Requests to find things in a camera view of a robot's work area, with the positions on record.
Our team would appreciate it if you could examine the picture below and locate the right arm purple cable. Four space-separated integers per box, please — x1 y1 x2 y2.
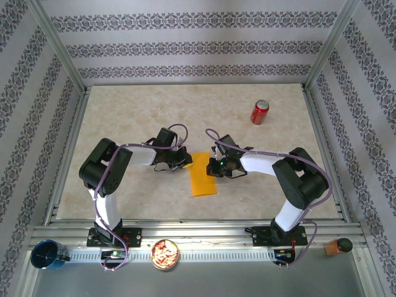
205 128 334 269

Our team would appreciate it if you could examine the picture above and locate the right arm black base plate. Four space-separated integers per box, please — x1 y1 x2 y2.
252 225 307 248

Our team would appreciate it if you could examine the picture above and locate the red soda can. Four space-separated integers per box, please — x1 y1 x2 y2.
250 98 270 126

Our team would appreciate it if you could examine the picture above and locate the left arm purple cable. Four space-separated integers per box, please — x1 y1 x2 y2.
92 123 189 273

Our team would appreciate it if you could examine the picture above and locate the grey metal shelf panel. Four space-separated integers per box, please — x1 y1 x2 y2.
30 259 366 297

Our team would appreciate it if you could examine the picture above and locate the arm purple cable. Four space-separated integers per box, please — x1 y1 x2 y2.
205 128 334 269
92 123 189 273

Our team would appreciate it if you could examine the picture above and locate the aluminium side rail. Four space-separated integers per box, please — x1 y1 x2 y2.
43 85 92 225
300 82 353 223

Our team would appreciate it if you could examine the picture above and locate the aluminium frame post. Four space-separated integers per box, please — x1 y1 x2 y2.
304 0 363 91
26 0 90 93

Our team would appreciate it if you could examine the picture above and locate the orange cloth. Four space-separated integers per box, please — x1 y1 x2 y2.
189 151 218 197

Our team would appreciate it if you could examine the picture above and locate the small controller board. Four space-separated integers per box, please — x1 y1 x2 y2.
101 250 127 260
274 249 296 260

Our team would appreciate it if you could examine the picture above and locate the round bowl of red food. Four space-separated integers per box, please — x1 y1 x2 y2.
150 238 180 272

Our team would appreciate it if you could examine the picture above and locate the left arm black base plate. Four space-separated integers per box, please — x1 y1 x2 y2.
86 227 143 248

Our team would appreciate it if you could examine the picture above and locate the blue mug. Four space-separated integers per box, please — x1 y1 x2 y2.
30 239 71 272

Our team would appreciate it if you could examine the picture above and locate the aluminium rail under arm bases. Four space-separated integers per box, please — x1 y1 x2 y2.
30 220 368 248

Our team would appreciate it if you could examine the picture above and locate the white slotted cable duct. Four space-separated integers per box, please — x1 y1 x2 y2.
66 248 277 262

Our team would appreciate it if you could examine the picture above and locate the brown jar with black lid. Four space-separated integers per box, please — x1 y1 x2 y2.
323 237 353 257

